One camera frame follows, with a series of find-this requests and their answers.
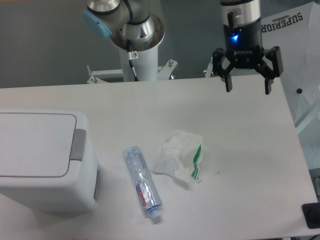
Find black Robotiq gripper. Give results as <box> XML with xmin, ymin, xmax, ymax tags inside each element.
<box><xmin>212</xmin><ymin>20</ymin><xmax>283</xmax><ymax>95</ymax></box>

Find white push-lid trash can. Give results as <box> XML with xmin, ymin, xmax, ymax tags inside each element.
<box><xmin>0</xmin><ymin>108</ymin><xmax>100</xmax><ymax>213</ymax></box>

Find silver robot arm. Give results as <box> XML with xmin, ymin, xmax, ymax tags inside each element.
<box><xmin>82</xmin><ymin>0</ymin><xmax>283</xmax><ymax>94</ymax></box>

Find white Superior umbrella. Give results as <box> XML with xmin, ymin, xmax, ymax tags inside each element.
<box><xmin>261</xmin><ymin>2</ymin><xmax>320</xmax><ymax>125</ymax></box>

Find clear plastic bag green stripe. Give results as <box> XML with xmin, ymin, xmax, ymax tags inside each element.
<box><xmin>151</xmin><ymin>130</ymin><xmax>203</xmax><ymax>183</ymax></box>

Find clear plastic water bottle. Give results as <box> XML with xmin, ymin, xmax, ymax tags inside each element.
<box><xmin>122</xmin><ymin>146</ymin><xmax>163</xmax><ymax>219</ymax></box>

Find black device at table edge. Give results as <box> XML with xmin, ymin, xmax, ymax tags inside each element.
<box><xmin>301</xmin><ymin>202</ymin><xmax>320</xmax><ymax>229</ymax></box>

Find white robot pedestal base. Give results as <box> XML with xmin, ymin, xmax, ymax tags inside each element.
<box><xmin>87</xmin><ymin>46</ymin><xmax>178</xmax><ymax>84</ymax></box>

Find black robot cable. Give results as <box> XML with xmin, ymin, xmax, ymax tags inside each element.
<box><xmin>122</xmin><ymin>0</ymin><xmax>139</xmax><ymax>82</ymax></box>

